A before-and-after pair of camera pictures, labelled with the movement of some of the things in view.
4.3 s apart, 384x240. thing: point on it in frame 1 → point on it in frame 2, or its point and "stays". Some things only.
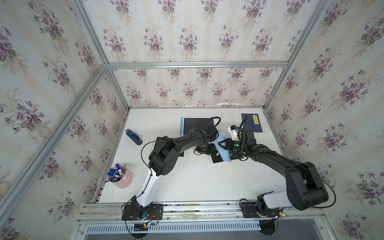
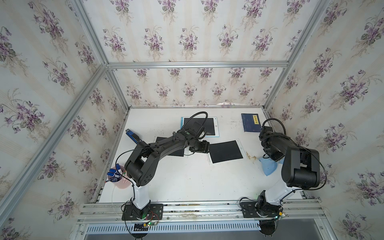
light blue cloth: (223, 152) → (269, 165)
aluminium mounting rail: (206, 213) stays
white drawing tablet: (214, 157) stays
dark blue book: (252, 122) stays
